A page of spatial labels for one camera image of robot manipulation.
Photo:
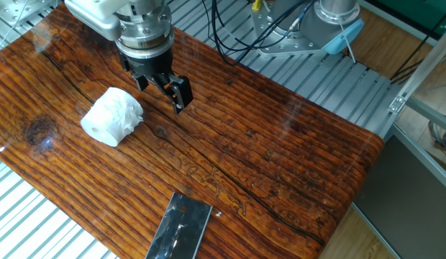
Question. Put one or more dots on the glossy wood grain mat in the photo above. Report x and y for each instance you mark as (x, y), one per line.
(244, 144)

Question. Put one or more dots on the aluminium frame post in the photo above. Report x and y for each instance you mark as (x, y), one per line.
(424, 64)

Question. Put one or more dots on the grey panel board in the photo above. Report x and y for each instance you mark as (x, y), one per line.
(399, 201)

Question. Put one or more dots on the yellow clip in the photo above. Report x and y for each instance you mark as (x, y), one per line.
(257, 4)

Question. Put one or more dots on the shiny metal tray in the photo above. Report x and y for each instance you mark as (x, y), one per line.
(180, 230)

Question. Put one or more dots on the white zip tie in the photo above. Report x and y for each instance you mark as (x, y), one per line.
(347, 39)

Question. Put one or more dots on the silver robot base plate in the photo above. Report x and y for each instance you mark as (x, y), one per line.
(271, 39)

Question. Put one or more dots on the perforated metal plate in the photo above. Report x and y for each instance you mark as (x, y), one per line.
(18, 9)

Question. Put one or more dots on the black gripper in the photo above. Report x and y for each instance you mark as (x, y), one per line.
(151, 66)

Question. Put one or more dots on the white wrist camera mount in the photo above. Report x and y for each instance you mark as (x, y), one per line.
(97, 16)

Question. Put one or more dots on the aluminium frame rail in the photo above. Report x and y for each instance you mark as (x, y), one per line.
(424, 158)
(431, 113)

